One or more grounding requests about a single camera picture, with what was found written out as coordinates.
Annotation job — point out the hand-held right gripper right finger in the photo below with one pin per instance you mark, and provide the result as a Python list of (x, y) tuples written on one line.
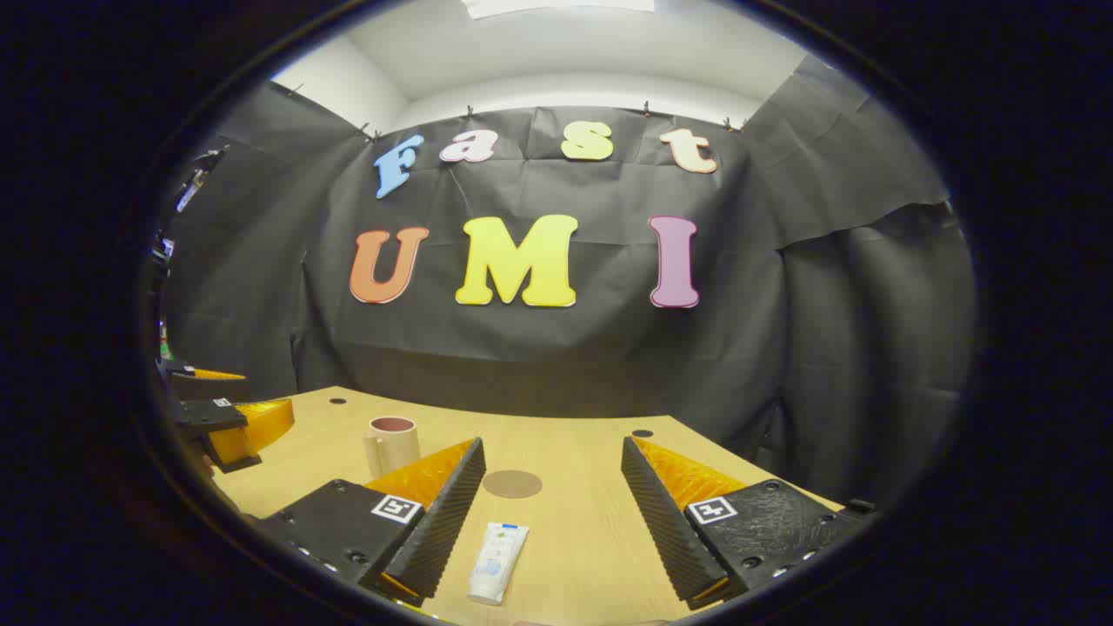
[(665, 522)]

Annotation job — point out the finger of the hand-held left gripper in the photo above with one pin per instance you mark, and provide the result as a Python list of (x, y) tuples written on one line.
[(209, 417), (204, 387)]

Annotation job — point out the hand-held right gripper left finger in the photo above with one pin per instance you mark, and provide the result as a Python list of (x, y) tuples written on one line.
[(443, 513)]

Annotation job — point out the white toothpaste tube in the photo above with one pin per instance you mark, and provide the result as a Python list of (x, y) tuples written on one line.
[(497, 561)]

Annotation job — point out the brown round coaster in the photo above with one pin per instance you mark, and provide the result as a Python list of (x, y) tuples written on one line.
[(512, 484)]

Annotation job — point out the beige cup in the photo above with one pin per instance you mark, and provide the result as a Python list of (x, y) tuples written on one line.
[(396, 448)]

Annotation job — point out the wooden desktop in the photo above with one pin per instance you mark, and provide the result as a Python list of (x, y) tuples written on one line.
[(574, 539)]

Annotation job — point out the black backdrop cloth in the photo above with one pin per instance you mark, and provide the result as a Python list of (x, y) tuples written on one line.
[(565, 348)]

